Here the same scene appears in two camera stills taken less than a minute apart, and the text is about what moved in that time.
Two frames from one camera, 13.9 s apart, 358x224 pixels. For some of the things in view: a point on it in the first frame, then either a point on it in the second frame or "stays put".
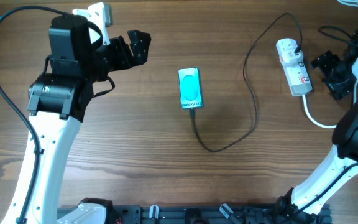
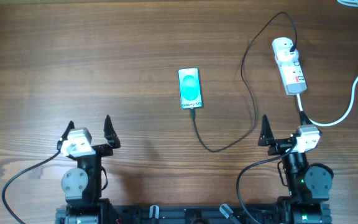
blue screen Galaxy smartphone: x=190 y=88 stays put
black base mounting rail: x=214 y=214 stays put
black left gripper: x=125 y=60 → x=105 y=150
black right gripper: x=339 y=89 → x=279 y=145
